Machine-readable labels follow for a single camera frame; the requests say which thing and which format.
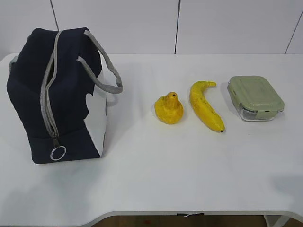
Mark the yellow toy pear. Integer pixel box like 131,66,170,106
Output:
154,92,184,124

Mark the yellow banana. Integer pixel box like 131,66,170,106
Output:
189,81,225,133

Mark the navy and white lunch bag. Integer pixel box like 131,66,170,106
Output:
7,27,123,164

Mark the glass container green lid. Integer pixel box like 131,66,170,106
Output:
227,76,285,122

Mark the black tape on table edge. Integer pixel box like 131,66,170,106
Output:
176,213,205,218

